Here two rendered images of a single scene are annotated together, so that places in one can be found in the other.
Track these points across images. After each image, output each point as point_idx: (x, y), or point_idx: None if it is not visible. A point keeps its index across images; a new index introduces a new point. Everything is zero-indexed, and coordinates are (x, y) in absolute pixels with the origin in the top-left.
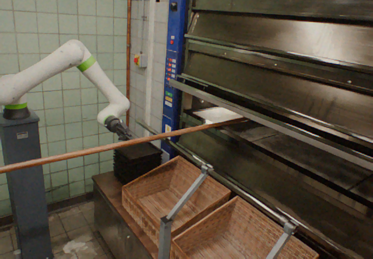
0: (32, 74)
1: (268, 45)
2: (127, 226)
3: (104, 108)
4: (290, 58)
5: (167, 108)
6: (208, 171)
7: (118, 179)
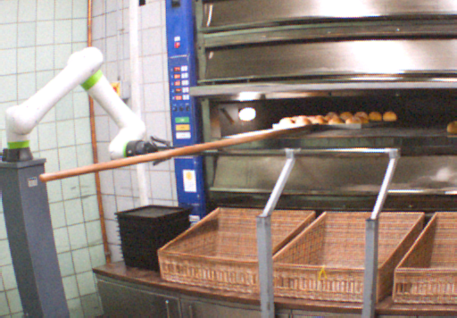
0: (55, 88)
1: (316, 14)
2: (186, 291)
3: (116, 137)
4: (342, 20)
5: (182, 143)
6: (296, 152)
7: (132, 266)
